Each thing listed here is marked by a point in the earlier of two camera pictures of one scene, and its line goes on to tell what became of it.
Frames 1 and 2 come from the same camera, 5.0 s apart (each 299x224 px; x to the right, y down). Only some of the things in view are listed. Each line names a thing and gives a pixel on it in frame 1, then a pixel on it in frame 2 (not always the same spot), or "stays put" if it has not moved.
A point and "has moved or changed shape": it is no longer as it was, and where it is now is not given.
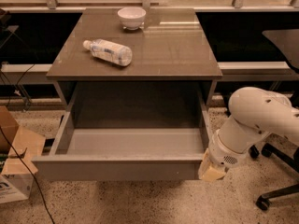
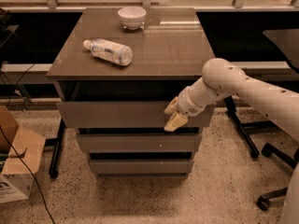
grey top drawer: x=128 y=131 has moved or changed shape
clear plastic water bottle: x=109 y=51 stays put
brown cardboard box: x=20 y=154 stays put
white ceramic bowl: x=132 y=18 stays put
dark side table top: x=288 y=40 stays put
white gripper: x=221 y=154 to x=187 y=105
